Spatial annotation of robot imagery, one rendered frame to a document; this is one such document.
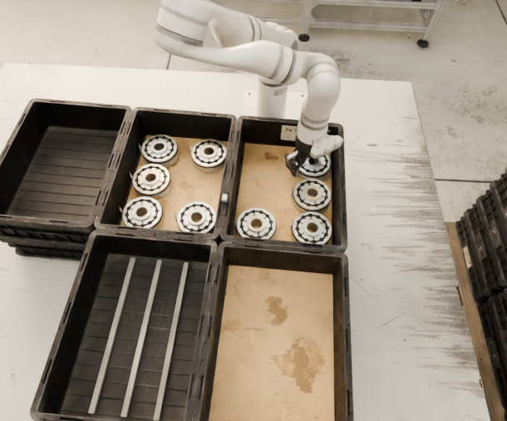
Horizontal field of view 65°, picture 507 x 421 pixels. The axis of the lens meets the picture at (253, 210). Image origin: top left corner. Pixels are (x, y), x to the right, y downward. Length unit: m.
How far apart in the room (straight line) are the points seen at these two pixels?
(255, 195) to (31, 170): 0.64
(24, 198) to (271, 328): 0.75
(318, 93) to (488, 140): 1.96
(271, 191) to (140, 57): 1.97
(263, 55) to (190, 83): 0.80
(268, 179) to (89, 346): 0.62
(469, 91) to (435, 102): 0.27
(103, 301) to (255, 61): 0.64
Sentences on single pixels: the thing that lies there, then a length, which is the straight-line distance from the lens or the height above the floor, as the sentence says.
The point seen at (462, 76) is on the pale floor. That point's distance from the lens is 3.09.
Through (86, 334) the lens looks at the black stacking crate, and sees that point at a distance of 1.02.
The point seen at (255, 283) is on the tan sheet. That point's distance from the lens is 0.99.
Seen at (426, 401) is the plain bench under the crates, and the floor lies 0.70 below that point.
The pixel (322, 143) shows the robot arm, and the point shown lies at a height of 1.02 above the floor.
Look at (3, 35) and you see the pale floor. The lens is 3.43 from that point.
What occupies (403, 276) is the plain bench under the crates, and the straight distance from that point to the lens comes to 1.23.
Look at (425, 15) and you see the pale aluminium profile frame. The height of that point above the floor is 0.14.
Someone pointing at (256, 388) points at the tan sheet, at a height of 0.83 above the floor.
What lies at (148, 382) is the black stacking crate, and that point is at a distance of 0.96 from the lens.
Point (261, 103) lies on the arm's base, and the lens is 1.29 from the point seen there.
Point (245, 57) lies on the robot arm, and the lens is 0.83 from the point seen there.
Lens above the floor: 1.76
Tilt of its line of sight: 59 degrees down
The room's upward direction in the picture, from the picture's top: 3 degrees clockwise
